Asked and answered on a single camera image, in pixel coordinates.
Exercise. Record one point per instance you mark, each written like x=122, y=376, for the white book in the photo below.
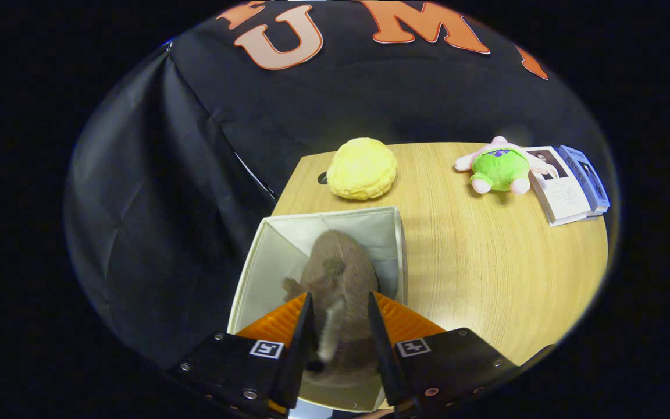
x=565, y=192

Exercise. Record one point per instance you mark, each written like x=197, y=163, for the brown fuzzy shoe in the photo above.
x=341, y=279

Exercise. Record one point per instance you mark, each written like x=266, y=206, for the blue book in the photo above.
x=588, y=174

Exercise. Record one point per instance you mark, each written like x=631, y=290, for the yellow bun-shaped plush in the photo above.
x=362, y=169

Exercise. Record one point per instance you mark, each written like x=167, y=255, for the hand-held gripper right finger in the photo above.
x=382, y=349

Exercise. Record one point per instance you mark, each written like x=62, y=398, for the cream fabric storage box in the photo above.
x=277, y=250

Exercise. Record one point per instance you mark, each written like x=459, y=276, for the black backdrop cloth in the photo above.
x=195, y=174

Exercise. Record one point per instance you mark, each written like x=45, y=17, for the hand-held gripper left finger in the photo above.
x=299, y=349

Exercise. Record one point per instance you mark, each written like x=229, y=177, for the green and pink plush toy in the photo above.
x=501, y=169

